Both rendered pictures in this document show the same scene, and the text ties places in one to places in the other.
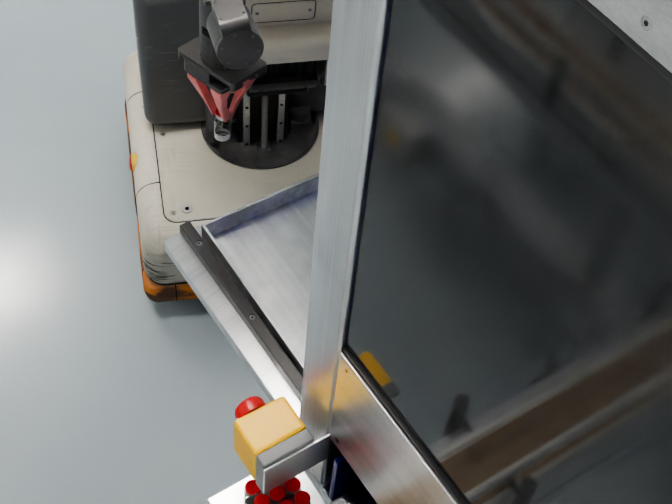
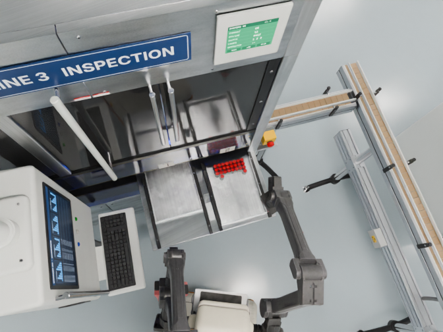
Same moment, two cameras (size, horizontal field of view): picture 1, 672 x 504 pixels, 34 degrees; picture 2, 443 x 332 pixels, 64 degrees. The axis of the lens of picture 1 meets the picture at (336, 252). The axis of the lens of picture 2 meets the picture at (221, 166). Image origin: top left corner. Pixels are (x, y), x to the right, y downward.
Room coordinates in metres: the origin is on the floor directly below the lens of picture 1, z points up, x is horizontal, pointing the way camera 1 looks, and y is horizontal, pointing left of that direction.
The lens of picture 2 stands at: (1.53, 0.00, 2.81)
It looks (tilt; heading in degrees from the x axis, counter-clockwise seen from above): 71 degrees down; 191
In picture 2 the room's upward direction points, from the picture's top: 12 degrees clockwise
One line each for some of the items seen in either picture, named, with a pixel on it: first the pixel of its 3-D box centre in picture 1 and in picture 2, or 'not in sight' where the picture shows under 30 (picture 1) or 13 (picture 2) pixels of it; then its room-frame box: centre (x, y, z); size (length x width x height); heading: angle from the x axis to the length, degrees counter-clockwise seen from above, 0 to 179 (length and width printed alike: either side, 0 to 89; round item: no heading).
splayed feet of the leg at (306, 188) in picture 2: not in sight; (333, 180); (0.35, 0.72, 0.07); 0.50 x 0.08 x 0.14; 128
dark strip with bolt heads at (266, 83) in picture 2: not in sight; (256, 112); (0.75, -0.04, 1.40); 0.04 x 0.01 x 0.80; 128
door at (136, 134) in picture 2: not in sight; (107, 134); (1.14, -0.56, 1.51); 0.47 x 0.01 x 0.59; 128
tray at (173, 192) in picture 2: not in sight; (171, 186); (1.10, -0.34, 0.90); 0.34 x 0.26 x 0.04; 38
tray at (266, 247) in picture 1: (335, 276); (235, 190); (0.98, 0.00, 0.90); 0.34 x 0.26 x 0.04; 37
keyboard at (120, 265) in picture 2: not in sight; (117, 249); (1.53, -0.48, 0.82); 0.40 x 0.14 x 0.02; 35
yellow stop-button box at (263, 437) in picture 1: (272, 442); (267, 136); (0.65, 0.05, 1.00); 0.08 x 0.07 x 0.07; 38
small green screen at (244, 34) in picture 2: not in sight; (250, 35); (0.84, -0.13, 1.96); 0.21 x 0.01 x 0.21; 128
